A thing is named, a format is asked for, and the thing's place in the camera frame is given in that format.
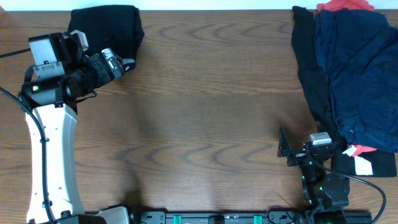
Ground red garment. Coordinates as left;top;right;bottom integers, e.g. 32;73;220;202
317;0;375;12

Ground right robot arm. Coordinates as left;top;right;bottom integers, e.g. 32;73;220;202
277;128;350;223

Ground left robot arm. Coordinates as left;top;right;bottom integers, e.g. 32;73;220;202
19;47;134;223

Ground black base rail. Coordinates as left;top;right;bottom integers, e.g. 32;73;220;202
99;203;373;224

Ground navy blue garment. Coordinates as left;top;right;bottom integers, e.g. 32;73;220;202
314;9;397;153

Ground black shorts with white waistband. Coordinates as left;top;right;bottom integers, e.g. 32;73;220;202
68;5;144;61

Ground black garment under pile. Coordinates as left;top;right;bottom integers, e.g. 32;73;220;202
292;6;397;177

